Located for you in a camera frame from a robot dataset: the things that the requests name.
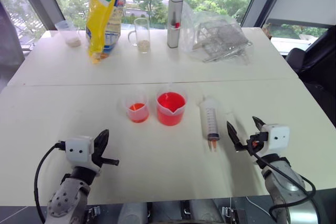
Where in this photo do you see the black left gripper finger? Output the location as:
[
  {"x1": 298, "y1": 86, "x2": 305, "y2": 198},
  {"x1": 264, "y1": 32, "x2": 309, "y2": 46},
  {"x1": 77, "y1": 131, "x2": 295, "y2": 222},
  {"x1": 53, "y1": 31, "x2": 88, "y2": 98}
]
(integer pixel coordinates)
[
  {"x1": 93, "y1": 129, "x2": 110, "y2": 157},
  {"x1": 100, "y1": 157, "x2": 120, "y2": 167}
]

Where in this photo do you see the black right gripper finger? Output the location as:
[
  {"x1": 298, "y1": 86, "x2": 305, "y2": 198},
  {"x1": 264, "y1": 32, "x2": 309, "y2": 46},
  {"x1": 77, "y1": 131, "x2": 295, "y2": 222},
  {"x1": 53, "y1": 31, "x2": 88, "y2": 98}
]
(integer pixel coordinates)
[
  {"x1": 251, "y1": 115, "x2": 266, "y2": 133},
  {"x1": 226, "y1": 121, "x2": 249, "y2": 153}
]

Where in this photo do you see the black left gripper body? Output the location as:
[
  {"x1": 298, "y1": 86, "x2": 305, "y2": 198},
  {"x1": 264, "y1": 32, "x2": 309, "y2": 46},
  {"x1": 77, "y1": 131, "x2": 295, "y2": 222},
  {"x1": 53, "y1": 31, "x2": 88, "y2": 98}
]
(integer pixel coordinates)
[{"x1": 90, "y1": 144, "x2": 104, "y2": 169}]

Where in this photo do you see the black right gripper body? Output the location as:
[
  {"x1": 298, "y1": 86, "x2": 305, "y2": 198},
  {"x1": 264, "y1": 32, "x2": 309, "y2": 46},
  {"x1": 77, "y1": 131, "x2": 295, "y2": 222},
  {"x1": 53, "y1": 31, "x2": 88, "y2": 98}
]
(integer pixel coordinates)
[{"x1": 247, "y1": 131, "x2": 269, "y2": 154}]

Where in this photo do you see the large clear plastic syringe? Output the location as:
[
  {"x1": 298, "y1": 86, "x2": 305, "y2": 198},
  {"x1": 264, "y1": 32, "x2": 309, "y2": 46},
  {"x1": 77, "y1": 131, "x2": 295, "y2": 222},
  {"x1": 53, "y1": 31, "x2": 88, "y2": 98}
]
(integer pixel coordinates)
[{"x1": 198, "y1": 97, "x2": 221, "y2": 153}]

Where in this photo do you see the small beaker with red liquid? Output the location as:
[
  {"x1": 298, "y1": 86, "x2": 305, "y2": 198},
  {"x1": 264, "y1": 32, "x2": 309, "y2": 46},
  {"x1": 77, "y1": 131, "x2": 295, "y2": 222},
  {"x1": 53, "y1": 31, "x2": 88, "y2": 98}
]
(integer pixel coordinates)
[{"x1": 121, "y1": 93, "x2": 151, "y2": 124}]

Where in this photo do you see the large beaker with red liquid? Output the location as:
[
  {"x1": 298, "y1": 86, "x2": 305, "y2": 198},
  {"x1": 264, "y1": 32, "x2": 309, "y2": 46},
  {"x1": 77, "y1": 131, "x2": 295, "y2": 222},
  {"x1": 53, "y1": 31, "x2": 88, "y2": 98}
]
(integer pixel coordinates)
[{"x1": 155, "y1": 84, "x2": 188, "y2": 127}]

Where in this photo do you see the clear measuring cup with grains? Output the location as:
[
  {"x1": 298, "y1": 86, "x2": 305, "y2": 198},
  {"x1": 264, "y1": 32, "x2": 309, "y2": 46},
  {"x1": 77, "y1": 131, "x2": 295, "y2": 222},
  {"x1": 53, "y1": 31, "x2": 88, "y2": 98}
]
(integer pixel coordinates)
[{"x1": 55, "y1": 20, "x2": 82, "y2": 48}]

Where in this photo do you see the metal latch clamp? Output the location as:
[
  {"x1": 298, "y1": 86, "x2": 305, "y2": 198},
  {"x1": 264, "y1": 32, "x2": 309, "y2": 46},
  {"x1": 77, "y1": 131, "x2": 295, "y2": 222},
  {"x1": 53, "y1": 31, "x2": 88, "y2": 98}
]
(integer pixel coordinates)
[
  {"x1": 221, "y1": 206, "x2": 240, "y2": 221},
  {"x1": 87, "y1": 205, "x2": 102, "y2": 219}
]

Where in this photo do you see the black office chair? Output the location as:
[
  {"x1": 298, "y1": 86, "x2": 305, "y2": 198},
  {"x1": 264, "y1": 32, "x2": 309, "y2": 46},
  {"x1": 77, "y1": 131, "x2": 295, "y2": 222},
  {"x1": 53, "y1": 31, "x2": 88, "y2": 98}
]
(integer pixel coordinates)
[{"x1": 284, "y1": 26, "x2": 336, "y2": 128}]

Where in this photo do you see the clear plastic bag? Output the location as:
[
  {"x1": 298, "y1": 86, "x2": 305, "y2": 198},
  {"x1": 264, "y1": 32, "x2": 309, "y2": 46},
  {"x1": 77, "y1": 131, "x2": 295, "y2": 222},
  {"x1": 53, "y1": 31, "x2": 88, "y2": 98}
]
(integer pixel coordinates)
[{"x1": 180, "y1": 0, "x2": 254, "y2": 65}]

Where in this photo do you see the tall glass mug with grains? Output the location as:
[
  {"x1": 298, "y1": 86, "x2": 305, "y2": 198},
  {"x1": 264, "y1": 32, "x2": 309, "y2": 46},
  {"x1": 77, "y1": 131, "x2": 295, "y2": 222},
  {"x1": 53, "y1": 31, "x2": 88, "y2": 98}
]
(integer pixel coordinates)
[{"x1": 127, "y1": 17, "x2": 151, "y2": 54}]

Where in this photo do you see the yellow plastic food bag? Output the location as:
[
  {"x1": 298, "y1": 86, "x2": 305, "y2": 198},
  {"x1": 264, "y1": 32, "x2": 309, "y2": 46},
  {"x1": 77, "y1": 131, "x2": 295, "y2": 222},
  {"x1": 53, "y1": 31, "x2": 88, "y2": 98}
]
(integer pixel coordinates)
[{"x1": 86, "y1": 0, "x2": 132, "y2": 65}]

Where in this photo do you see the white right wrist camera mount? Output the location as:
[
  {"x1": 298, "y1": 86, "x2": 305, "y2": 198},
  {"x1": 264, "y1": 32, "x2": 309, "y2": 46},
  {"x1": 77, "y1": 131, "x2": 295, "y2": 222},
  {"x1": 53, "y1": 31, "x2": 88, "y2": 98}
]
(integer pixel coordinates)
[{"x1": 258, "y1": 123, "x2": 290, "y2": 157}]

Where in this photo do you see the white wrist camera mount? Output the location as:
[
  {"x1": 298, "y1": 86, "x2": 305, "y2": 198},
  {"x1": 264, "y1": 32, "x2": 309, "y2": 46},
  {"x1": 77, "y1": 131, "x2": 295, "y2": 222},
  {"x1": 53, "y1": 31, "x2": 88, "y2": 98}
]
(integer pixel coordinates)
[
  {"x1": 258, "y1": 123, "x2": 290, "y2": 157},
  {"x1": 65, "y1": 135, "x2": 102, "y2": 176}
]

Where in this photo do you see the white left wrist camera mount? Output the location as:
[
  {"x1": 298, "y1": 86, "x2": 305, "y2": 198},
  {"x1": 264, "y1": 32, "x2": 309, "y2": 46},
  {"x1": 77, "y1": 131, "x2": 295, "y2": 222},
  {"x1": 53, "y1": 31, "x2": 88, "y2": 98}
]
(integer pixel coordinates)
[{"x1": 65, "y1": 135, "x2": 102, "y2": 176}]

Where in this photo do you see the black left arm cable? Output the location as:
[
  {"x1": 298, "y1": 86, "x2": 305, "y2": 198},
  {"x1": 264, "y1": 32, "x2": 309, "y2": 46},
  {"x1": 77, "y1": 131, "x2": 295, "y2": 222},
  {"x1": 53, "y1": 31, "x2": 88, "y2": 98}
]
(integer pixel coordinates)
[{"x1": 34, "y1": 142, "x2": 67, "y2": 224}]

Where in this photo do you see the thin white cable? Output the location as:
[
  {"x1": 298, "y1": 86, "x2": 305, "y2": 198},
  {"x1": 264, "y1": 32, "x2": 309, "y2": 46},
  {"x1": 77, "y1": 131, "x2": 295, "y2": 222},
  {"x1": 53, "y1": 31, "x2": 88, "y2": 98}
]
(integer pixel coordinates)
[{"x1": 246, "y1": 196, "x2": 271, "y2": 216}]

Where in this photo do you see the metal wire rack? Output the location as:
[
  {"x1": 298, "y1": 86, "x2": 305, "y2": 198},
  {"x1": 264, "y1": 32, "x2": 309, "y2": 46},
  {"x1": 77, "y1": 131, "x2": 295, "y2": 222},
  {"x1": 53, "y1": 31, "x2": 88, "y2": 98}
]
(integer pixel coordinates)
[{"x1": 192, "y1": 20, "x2": 250, "y2": 62}]

